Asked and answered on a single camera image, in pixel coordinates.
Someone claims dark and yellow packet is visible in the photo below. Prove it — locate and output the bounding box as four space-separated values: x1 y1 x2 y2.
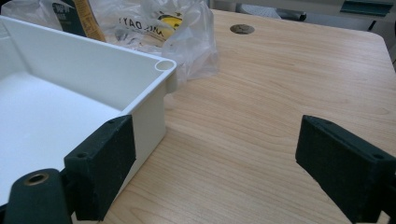
50 0 107 43

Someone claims white plastic box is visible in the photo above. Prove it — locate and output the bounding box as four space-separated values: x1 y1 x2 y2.
0 15 178 207

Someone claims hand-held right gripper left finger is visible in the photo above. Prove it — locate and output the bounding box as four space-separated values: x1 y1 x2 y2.
64 114 137 222

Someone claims grey chair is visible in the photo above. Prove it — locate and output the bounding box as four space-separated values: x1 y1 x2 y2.
234 3 307 22

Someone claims clear plastic bag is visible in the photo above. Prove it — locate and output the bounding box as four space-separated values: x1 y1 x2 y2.
1 0 219 83

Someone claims dark green bar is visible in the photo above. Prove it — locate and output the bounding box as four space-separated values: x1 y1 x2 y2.
339 0 395 17

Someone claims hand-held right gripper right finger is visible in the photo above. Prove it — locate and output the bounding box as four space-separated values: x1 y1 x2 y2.
294 114 396 224

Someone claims round cable hole cover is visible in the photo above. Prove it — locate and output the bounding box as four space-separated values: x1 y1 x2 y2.
229 23 256 35

